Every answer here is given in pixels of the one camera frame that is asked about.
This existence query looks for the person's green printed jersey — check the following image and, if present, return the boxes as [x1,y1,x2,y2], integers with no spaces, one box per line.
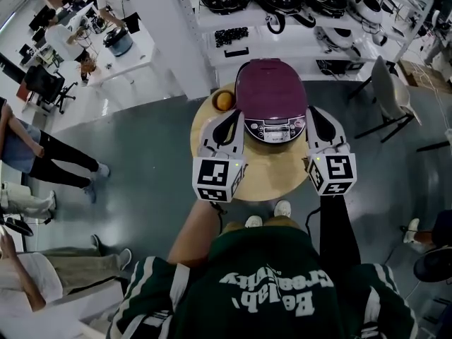
[105,226,420,339]

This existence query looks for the person's left forearm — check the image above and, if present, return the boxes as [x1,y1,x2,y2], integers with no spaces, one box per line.
[165,198,227,272]

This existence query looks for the dried plant bunch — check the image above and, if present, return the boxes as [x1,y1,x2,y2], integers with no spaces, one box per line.
[78,55,99,83]

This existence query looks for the person's right white shoe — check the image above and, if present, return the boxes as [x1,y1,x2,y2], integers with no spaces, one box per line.
[273,199,292,220]

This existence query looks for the person's tan trousers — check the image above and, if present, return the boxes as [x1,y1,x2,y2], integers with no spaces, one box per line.
[219,215,302,233]

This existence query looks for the wooden pallet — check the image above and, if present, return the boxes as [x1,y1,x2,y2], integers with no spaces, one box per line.
[397,60,452,88]

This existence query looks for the pile of small black parts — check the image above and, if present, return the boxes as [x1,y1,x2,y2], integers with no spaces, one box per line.
[213,26,250,49]

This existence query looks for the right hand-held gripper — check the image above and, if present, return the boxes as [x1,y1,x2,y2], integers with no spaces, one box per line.
[303,106,358,198]

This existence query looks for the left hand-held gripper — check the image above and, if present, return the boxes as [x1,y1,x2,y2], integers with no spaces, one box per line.
[191,109,247,203]

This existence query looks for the blue electric pot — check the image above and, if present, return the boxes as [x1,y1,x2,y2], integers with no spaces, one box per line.
[102,25,135,58]

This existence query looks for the row of desks with monitors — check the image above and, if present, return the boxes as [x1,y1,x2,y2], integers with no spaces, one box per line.
[17,0,103,66]

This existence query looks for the black office chair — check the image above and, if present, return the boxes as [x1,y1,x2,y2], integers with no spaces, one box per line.
[21,64,78,116]

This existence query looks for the white office desk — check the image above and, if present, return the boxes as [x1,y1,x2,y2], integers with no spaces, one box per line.
[65,12,160,88]

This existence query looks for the person's white shoe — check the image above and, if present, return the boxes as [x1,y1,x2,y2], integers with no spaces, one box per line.
[273,199,292,220]
[244,214,264,230]

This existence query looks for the person's left white shoe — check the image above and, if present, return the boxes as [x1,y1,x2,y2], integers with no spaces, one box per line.
[244,214,264,230]

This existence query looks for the white metal shelving rack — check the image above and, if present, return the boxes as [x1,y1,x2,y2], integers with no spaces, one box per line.
[170,0,439,86]

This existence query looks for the round wooden side table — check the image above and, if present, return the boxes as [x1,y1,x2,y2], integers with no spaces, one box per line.
[189,82,312,203]

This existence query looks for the grey shell chair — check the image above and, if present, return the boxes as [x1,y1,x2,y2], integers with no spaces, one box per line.
[347,54,424,144]

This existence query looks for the purple rice cooker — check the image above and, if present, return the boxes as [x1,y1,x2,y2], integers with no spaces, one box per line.
[233,57,308,144]

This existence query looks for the black bracket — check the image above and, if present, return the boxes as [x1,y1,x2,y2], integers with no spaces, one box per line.
[223,47,250,59]

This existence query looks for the black round chair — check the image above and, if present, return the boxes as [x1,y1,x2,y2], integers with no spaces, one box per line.
[412,246,452,293]

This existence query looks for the orange fruit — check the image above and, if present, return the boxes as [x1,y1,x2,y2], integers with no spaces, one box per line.
[215,92,234,112]

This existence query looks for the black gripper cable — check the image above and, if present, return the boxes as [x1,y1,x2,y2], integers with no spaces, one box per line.
[304,206,322,239]

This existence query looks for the black box with cables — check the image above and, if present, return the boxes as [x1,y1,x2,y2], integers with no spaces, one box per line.
[314,57,365,76]

